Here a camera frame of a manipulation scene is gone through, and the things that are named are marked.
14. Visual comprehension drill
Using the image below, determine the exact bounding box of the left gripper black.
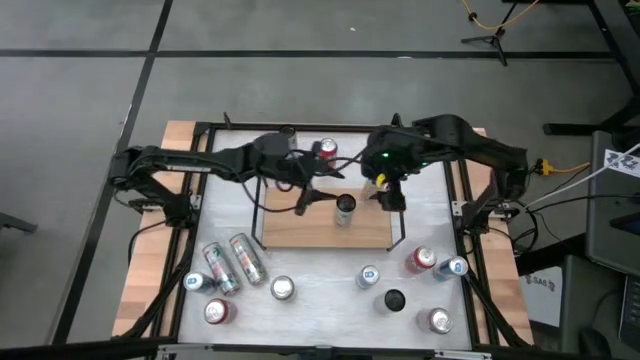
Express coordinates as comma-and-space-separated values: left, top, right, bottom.
282, 152, 346, 216

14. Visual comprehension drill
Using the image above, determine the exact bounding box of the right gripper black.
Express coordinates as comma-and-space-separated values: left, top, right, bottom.
367, 157, 419, 214

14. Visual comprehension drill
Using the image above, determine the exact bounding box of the Celsius Peach Vibe can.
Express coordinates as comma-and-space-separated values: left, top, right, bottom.
333, 193, 359, 229
278, 124, 300, 151

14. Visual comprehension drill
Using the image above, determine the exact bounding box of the red Fanta can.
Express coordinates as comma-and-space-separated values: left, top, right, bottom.
317, 137, 340, 169
202, 297, 237, 326
403, 245, 438, 275

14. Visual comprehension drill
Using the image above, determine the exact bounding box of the blue silver Red Bull can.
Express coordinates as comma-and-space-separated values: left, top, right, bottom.
182, 271, 217, 295
431, 255, 470, 282
354, 264, 381, 291

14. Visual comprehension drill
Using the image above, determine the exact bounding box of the silver Diet Coke can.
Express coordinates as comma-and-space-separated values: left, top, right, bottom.
415, 306, 455, 335
269, 274, 297, 302

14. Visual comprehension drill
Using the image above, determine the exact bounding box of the silver Celsius can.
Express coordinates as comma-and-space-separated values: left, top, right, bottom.
201, 241, 242, 296
228, 232, 269, 287

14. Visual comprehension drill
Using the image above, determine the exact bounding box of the white cardboard box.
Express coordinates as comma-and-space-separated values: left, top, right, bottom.
519, 265, 564, 329

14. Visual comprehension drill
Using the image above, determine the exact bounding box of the black tripod stand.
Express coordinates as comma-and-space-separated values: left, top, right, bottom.
459, 19, 511, 67

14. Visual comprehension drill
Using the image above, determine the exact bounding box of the white paper tag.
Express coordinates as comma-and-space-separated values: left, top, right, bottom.
603, 148, 640, 179

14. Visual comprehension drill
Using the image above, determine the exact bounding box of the grey chair base leg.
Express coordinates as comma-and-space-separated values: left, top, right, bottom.
0, 212, 39, 234

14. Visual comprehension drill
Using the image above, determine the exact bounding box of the wooden shelf with black frame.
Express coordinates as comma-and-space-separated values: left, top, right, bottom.
249, 172, 407, 254

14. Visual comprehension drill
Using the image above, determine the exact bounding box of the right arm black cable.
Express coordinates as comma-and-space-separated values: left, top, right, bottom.
312, 147, 366, 176

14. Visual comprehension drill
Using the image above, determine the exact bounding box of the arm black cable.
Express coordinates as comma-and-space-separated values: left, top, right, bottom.
234, 164, 301, 214
312, 147, 366, 176

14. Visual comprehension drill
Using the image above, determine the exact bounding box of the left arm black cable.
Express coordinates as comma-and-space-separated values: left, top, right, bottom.
234, 164, 301, 214

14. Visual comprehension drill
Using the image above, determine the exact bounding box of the orange cable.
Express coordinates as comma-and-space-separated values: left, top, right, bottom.
552, 160, 592, 175

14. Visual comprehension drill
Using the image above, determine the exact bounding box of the white cable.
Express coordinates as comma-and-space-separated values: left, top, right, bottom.
524, 143, 640, 210

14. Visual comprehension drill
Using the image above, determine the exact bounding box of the black desk leg frame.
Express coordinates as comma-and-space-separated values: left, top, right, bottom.
542, 0, 640, 137

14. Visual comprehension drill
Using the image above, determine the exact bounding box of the yellow cable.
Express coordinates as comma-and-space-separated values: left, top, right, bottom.
459, 0, 541, 31

